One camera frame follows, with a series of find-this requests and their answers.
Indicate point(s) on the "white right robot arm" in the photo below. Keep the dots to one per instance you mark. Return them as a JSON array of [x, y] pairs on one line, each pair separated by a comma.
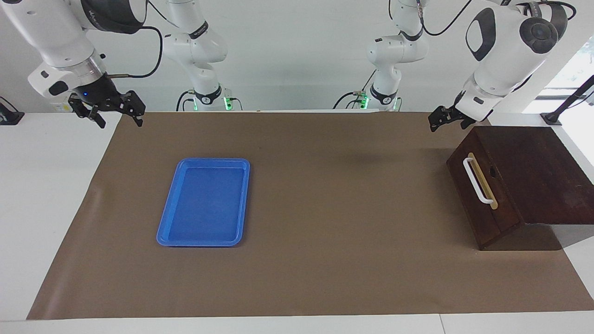
[[51, 32]]

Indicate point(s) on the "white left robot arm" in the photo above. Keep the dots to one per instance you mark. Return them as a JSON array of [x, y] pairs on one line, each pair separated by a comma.
[[501, 55]]

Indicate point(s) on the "blue plastic tray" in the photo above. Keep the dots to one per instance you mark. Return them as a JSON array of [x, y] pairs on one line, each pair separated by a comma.
[[204, 208]]

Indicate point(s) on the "black camera stand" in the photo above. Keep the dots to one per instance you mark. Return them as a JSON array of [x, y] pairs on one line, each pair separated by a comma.
[[568, 99]]

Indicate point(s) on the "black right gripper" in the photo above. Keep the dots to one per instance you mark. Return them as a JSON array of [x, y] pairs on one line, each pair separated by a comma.
[[97, 90]]

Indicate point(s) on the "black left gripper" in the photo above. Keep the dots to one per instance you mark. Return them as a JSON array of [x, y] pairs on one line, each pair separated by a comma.
[[460, 104]]

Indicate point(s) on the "black table mount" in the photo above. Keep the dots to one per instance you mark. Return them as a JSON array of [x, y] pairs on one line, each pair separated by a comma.
[[9, 116]]

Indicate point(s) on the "dark wooden drawer cabinet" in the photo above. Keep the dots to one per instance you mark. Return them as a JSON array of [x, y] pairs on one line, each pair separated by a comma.
[[538, 176]]

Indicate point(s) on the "brown paper table mat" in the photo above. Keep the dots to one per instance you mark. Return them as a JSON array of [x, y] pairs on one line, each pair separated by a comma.
[[325, 232]]

